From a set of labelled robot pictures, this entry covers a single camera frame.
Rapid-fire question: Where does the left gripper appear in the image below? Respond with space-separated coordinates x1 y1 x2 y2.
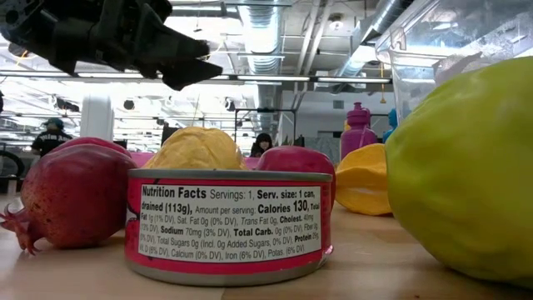
0 0 224 92

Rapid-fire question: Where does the yellow toy starfruit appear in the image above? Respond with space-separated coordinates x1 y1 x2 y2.
335 143 393 217

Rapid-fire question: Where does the clear plastic bin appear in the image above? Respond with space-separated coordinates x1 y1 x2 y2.
374 0 533 126

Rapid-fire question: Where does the blue squeeze bottle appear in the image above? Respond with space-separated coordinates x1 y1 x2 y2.
381 108 399 145

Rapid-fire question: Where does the purple squeeze bottle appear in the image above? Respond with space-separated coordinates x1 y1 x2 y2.
340 102 379 162

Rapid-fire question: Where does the tin can with pink label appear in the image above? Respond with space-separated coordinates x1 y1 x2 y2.
123 167 334 288

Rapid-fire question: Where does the black office chair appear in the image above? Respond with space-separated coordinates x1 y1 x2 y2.
0 149 26 195

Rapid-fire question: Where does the red plastic bin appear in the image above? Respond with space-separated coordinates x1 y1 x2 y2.
128 152 262 170

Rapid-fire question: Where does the small red toy pomegranate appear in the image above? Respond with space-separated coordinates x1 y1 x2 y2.
0 143 138 256

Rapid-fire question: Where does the black background monitor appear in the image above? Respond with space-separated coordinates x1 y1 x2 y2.
160 124 180 145

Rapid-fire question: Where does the white pillar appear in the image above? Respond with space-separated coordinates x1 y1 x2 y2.
80 93 115 143

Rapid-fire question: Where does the person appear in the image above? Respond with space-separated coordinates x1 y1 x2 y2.
31 117 74 158
249 132 274 158

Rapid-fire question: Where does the red toy apple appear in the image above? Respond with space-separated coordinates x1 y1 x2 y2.
254 145 337 209
49 136 133 159

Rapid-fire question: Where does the yellow toy pear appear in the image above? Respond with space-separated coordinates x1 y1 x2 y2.
143 126 250 171

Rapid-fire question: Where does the silver ventilation duct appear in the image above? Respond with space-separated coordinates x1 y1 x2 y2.
239 0 288 134
332 0 416 80

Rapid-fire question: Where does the long ceiling light strip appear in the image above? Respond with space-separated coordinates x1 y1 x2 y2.
0 70 392 84

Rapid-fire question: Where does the green toy pear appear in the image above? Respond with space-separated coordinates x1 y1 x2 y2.
385 56 533 291

